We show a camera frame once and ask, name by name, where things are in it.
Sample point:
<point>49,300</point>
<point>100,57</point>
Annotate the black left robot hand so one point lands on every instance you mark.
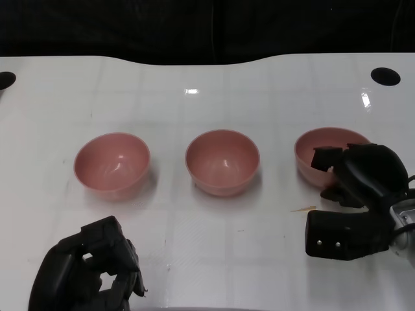
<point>65,275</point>

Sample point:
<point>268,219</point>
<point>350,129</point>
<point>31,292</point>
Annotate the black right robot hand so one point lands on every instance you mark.
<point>369,171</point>

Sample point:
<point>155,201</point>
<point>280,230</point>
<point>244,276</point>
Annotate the pink plastic bowl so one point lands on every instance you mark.
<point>222,158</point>
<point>308,142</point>
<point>111,162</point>

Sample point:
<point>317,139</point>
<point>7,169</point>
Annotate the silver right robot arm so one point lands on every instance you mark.
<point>405,214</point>

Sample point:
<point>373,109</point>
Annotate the small orange wooden stick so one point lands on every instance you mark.
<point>304,209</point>

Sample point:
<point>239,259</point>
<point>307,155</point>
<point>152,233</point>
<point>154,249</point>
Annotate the black round table grommet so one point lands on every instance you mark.
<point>385,76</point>
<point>6,80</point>

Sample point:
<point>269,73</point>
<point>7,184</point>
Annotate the black backdrop cloth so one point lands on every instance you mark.
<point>129,26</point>

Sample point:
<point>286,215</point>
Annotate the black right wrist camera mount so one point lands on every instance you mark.
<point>327,226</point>

